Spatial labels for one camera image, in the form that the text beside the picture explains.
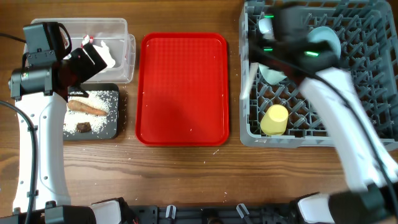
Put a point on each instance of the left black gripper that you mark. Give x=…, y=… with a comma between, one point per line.
x=88, y=69

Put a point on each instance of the white napkin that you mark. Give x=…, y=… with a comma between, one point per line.
x=104, y=52

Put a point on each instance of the red snack wrapper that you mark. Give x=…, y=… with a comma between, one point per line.
x=87, y=39

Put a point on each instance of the brown carrot-like food piece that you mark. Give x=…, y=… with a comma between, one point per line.
x=84, y=108

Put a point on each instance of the white rice pile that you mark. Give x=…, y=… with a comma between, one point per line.
x=101, y=126

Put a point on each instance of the brown food scrap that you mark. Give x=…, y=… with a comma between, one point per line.
x=83, y=127

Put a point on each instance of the white plastic spoon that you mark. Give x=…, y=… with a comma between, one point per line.
x=250, y=81

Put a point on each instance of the small light blue bowl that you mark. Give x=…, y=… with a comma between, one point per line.
x=266, y=28

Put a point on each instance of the green bowl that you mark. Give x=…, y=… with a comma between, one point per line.
x=271, y=76

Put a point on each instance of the yellow plastic cup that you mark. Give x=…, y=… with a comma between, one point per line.
x=274, y=122

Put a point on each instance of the large light blue plate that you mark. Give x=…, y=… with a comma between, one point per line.
x=324, y=33

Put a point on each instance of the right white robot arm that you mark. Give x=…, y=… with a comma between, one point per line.
x=370, y=171

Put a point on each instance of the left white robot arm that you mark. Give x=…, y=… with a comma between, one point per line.
x=39, y=88

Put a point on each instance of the grey dishwasher rack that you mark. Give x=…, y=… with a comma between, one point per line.
x=368, y=44

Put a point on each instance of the clear plastic bin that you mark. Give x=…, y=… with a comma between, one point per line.
x=113, y=32

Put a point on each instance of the black tray bin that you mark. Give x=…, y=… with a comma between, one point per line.
x=94, y=86

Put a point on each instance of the red serving tray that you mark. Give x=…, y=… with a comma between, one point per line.
x=182, y=92

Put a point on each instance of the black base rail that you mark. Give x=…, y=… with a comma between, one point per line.
x=274, y=213

